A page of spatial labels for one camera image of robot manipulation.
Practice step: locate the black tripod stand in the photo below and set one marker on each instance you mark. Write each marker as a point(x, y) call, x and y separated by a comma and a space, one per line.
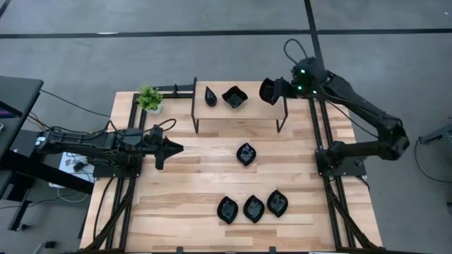
point(439, 135)

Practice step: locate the small black floor box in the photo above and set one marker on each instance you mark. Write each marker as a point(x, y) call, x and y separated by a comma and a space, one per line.
point(49, 244)

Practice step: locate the laptop with coloured screen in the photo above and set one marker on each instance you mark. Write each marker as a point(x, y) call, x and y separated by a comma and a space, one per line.
point(7, 111)

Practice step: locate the black desk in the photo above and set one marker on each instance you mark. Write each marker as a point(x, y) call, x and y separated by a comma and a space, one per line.
point(17, 91)

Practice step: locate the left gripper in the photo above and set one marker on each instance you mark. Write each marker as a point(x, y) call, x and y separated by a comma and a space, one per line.
point(153, 143)

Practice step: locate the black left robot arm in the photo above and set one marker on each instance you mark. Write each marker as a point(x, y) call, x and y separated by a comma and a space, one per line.
point(88, 144)

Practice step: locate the small green potted plant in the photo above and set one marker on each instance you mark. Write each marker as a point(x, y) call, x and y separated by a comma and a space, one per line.
point(150, 98)

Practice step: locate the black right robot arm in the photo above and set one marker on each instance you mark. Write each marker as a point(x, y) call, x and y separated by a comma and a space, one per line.
point(363, 106)

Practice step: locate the black leaf mini plate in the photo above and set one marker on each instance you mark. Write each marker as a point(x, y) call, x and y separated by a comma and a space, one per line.
point(246, 154)
point(227, 210)
point(266, 91)
point(253, 209)
point(277, 204)

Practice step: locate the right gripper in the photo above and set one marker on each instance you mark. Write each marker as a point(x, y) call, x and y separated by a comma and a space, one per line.
point(305, 88)

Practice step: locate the white printed sheet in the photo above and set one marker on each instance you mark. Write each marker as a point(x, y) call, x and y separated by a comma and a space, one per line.
point(69, 160)

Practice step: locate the black power adapter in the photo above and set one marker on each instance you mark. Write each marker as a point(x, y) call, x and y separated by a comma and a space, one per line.
point(79, 166)

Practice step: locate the black square wavy plate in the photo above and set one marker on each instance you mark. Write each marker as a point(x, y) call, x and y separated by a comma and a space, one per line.
point(234, 97)

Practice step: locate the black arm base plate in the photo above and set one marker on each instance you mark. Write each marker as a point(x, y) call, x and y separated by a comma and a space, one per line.
point(113, 173)
point(349, 172)

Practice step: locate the black aluminium table frame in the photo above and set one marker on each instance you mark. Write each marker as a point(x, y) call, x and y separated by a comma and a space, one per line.
point(131, 116)

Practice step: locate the wooden shelf black legs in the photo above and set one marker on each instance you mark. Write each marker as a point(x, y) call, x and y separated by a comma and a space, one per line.
point(261, 106)

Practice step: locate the black table edge bracket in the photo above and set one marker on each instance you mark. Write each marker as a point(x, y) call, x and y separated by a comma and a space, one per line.
point(179, 250)
point(272, 250)

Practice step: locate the black teardrop mini plate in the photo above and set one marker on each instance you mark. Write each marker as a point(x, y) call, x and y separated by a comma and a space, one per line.
point(210, 98)

